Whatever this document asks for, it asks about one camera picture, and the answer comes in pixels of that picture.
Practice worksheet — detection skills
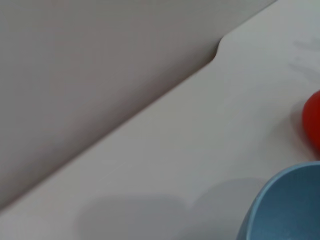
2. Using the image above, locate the blue bowl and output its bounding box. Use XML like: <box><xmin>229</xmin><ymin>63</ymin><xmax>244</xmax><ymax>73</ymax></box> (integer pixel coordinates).
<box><xmin>237</xmin><ymin>161</ymin><xmax>320</xmax><ymax>240</ymax></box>

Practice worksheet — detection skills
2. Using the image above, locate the red pepper toy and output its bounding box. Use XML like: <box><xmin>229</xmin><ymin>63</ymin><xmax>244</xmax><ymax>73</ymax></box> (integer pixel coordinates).
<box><xmin>301</xmin><ymin>90</ymin><xmax>320</xmax><ymax>161</ymax></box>

